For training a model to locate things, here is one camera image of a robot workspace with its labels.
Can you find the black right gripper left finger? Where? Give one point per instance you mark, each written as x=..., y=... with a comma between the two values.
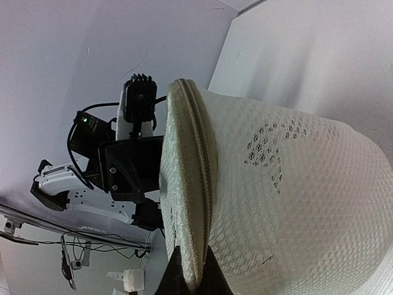
x=173, y=282

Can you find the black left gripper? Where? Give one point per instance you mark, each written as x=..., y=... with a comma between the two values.
x=125, y=169

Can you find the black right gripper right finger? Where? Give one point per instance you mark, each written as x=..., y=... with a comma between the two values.
x=213, y=280

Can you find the white mesh laundry bag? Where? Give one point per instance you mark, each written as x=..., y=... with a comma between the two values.
x=287, y=202

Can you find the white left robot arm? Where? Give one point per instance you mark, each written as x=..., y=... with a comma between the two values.
x=62, y=187

